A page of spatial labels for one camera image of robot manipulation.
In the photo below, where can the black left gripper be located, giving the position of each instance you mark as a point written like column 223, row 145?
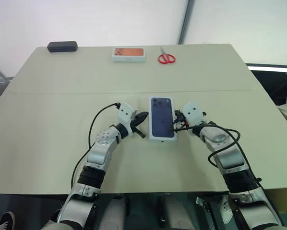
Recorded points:
column 134, row 123

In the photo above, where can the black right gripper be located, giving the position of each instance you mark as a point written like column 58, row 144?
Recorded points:
column 180, row 118

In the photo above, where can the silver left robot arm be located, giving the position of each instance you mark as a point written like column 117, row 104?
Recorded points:
column 102, row 148

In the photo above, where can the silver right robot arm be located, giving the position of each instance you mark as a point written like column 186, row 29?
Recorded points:
column 230, row 155

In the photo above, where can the white box with orange print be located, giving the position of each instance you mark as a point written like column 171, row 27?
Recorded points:
column 129, row 53

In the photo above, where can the black desk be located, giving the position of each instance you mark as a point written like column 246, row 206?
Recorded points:
column 270, row 81

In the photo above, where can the white sneaker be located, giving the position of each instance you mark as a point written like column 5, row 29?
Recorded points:
column 226, row 210

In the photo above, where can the black glasses case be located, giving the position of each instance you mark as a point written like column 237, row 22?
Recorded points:
column 62, row 46

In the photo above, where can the black sneaker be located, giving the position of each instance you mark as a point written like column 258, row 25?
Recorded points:
column 6, row 220

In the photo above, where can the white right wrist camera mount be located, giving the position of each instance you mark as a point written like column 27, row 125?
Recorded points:
column 194, row 113

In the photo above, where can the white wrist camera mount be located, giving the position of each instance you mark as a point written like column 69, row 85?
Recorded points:
column 194, row 113
column 125, row 115

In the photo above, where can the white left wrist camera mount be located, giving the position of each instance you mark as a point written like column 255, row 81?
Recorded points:
column 125, row 115

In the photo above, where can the grey vertical post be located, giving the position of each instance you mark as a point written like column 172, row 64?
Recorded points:
column 185, row 21

